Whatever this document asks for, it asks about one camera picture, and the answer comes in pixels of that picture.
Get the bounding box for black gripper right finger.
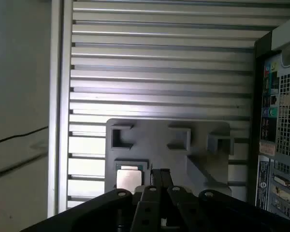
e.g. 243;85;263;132
161;169;290;232

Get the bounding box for silver square CPU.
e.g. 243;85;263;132
116;165;144;189

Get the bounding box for thin black floor cable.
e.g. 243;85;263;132
0;125;49;146

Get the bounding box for black open PC case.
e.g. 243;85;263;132
252;13;290;222

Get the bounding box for grey plastic parts rack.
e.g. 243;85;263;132
105;117;235;201

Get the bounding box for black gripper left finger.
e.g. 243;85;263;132
20;169;162;232

